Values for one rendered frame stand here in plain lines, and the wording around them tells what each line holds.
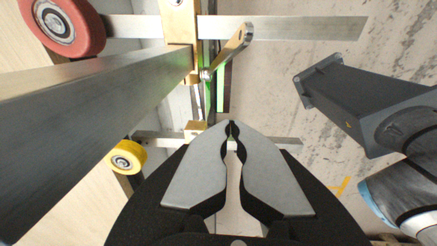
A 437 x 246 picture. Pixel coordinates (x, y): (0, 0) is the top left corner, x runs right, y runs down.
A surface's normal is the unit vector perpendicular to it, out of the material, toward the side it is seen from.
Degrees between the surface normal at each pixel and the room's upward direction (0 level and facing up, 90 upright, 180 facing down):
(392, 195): 91
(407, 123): 70
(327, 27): 0
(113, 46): 90
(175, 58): 90
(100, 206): 0
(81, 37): 0
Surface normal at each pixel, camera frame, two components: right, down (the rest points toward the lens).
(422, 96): -0.06, 0.52
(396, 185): -0.83, -0.49
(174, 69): 1.00, 0.04
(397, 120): -0.82, -0.27
